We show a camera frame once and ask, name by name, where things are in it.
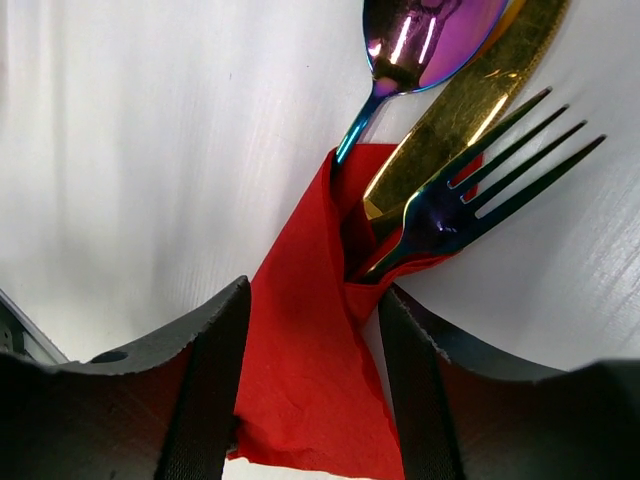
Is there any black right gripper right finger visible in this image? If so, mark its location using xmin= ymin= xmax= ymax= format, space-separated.
xmin=378 ymin=287 xmax=639 ymax=479

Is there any iridescent rainbow fork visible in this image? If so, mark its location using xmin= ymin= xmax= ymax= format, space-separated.
xmin=356 ymin=88 xmax=607 ymax=284

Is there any iridescent rainbow spoon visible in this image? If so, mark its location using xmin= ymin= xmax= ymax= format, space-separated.
xmin=332 ymin=0 xmax=507 ymax=169

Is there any red paper napkin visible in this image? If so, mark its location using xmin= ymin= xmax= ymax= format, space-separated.
xmin=235 ymin=144 xmax=440 ymax=479

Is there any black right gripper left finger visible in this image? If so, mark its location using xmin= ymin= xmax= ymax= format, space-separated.
xmin=1 ymin=277 xmax=251 ymax=479

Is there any gold knife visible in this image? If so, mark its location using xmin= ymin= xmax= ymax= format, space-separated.
xmin=362 ymin=0 xmax=571 ymax=222

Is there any aluminium front rail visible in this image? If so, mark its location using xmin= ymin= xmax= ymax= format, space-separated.
xmin=0 ymin=291 xmax=68 ymax=365

